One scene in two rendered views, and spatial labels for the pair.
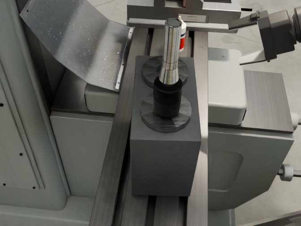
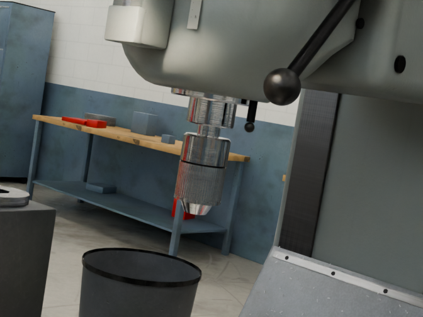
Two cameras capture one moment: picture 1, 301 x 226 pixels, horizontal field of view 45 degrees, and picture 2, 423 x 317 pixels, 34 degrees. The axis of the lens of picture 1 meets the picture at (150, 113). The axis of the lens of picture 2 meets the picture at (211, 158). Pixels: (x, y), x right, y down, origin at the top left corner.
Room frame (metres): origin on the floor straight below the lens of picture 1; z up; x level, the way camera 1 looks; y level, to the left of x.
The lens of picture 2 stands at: (1.29, -0.59, 1.30)
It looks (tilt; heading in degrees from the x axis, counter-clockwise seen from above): 5 degrees down; 127
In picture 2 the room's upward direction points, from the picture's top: 9 degrees clockwise
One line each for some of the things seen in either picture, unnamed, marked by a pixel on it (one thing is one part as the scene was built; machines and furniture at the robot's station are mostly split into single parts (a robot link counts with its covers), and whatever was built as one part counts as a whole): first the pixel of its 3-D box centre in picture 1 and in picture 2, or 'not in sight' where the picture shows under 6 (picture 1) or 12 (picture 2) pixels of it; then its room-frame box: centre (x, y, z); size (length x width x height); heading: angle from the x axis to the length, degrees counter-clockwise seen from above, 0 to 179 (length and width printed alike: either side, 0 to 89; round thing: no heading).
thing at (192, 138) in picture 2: not in sight; (206, 140); (0.88, -0.05, 1.26); 0.05 x 0.05 x 0.01
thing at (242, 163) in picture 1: (168, 142); not in sight; (0.88, -0.08, 0.44); 0.80 x 0.30 x 0.60; 85
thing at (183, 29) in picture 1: (178, 32); not in sight; (0.85, -0.07, 0.99); 0.04 x 0.04 x 0.11
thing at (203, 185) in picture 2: not in sight; (201, 173); (0.88, -0.05, 1.23); 0.05 x 0.05 x 0.06
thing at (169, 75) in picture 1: (170, 54); not in sight; (0.42, -0.03, 1.26); 0.03 x 0.03 x 0.11
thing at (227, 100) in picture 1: (167, 76); not in sight; (0.88, -0.05, 0.80); 0.50 x 0.35 x 0.12; 85
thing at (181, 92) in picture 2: not in sight; (214, 96); (0.88, -0.05, 1.31); 0.09 x 0.09 x 0.01
